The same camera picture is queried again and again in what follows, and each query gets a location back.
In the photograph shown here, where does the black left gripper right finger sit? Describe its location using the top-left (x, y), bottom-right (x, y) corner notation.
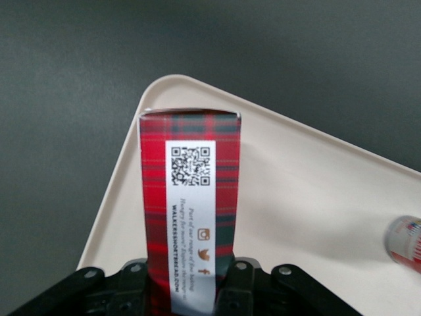
top-left (215, 255), bottom-right (410, 316)

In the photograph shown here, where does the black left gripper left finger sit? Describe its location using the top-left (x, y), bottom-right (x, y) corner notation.
top-left (7, 259), bottom-right (149, 316)

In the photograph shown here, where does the red tartan cookie box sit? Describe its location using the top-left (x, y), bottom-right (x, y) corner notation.
top-left (137, 108), bottom-right (243, 316)

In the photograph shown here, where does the beige plastic tray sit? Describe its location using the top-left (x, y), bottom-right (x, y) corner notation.
top-left (76, 73), bottom-right (421, 316)

